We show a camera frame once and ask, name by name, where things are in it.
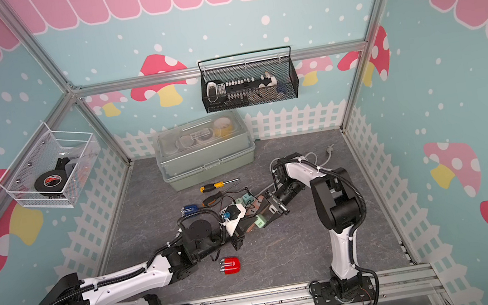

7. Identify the black wire mesh basket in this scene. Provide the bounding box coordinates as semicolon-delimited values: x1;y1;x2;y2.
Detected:
197;46;300;113

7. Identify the teal charger adapter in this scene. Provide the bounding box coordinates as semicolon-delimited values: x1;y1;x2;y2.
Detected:
242;193;256;207

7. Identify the white coiled power cable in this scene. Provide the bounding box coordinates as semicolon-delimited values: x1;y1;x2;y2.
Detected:
300;144;339;173

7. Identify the yellow handled screwdriver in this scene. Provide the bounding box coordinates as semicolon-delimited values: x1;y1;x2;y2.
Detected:
200;178;240;193

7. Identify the green charger adapter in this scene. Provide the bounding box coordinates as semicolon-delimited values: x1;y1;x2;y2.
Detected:
254;215;267;229

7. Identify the clear acrylic wall bin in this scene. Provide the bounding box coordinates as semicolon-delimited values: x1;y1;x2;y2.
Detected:
0;124;101;209

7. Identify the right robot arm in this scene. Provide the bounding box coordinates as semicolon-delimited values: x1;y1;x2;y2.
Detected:
256;153;374;303

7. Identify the blue shaver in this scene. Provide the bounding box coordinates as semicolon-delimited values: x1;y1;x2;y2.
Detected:
181;204;200;217

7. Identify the green plastic storage box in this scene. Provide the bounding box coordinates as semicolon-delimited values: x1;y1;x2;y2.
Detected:
153;110;256;191

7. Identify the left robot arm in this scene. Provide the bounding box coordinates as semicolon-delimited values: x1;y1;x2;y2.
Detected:
39;204;248;305

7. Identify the yellow tape roll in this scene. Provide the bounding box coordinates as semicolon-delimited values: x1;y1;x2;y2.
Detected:
212;117;235;138

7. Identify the black power strip in basket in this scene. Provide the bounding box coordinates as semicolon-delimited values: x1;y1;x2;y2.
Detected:
203;75;279;106

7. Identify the orange power strip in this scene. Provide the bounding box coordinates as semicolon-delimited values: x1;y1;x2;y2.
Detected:
245;195;272;220

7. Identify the red electric shaver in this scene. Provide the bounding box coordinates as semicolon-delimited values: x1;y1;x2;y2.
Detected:
220;257;241;275

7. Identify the black tape roll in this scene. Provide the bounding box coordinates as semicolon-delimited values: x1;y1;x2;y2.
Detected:
34;169;68;198

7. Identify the orange handled screwdriver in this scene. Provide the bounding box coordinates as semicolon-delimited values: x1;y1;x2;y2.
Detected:
202;192;223;208

